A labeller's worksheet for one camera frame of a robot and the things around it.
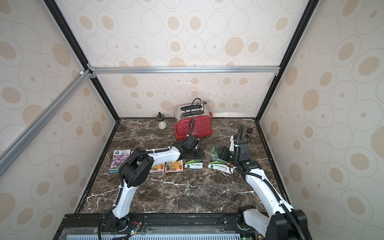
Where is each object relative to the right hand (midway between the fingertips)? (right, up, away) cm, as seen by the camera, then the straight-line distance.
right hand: (227, 150), depth 84 cm
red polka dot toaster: (-20, +19, +16) cm, 31 cm away
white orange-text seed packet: (-31, -11, +10) cm, 35 cm away
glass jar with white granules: (-43, +18, +28) cm, 54 cm away
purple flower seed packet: (-68, -6, +14) cm, 70 cm away
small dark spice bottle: (+19, +11, +19) cm, 29 cm away
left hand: (-11, -4, +12) cm, 16 cm away
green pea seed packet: (-18, -10, +11) cm, 23 cm away
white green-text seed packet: (-3, -10, +11) cm, 15 cm away
